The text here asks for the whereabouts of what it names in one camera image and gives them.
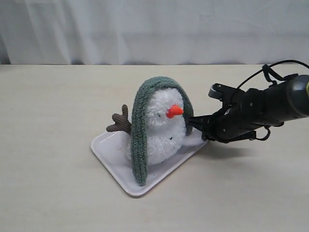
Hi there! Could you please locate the white backdrop curtain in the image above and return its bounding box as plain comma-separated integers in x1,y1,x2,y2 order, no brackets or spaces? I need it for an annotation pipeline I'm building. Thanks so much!
0,0,309,65

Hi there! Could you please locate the white plush snowman toy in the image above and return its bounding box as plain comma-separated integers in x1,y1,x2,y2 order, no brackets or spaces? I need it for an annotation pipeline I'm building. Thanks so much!
107,89,188,166

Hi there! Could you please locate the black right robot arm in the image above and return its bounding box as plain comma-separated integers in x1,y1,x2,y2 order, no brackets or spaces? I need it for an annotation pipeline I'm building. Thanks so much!
185,74,309,143

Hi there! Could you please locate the green knitted scarf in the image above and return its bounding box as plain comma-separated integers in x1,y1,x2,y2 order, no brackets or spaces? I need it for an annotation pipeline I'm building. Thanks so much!
127,76,194,186

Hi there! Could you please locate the white rectangular plastic tray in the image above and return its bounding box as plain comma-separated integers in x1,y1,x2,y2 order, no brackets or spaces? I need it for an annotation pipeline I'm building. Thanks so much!
90,129,208,198

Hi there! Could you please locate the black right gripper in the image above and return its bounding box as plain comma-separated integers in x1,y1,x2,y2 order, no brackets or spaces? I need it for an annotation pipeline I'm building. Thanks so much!
185,83,284,143

